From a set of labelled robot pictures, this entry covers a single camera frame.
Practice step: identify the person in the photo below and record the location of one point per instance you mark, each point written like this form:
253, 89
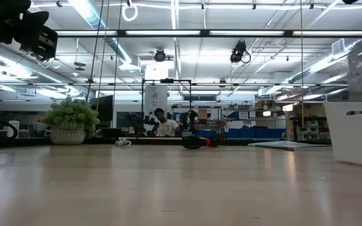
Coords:
166, 125

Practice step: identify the black monitor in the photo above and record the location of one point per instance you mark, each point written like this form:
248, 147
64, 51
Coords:
104, 108

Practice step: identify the black metal frame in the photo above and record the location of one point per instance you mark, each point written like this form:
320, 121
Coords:
166, 81

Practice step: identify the black overhead light bar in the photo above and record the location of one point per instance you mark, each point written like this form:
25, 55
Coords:
206, 33

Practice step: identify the round black ceiling camera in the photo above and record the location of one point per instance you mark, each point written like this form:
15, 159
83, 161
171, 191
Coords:
160, 55

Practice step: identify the white plastic bin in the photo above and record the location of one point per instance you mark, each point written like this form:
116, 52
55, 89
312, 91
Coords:
357, 138

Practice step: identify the grey flat mat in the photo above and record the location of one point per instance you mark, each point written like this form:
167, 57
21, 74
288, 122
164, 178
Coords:
289, 144

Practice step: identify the green potted plant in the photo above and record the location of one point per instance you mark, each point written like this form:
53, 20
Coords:
71, 114

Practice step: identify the white patterned plant pot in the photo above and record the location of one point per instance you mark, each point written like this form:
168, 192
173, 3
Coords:
67, 135

